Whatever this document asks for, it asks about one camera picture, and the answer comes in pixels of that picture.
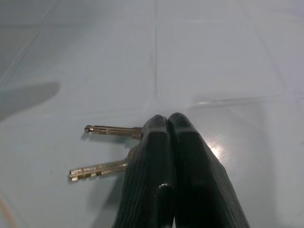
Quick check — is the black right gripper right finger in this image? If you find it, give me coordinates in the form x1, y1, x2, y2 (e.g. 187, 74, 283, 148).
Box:
168, 112, 250, 228

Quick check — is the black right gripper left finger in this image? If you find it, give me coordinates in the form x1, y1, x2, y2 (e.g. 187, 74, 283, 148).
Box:
113, 114, 176, 228

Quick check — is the brass-toned toothed key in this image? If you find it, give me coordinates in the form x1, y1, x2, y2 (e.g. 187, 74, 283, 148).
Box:
68, 147, 140, 183

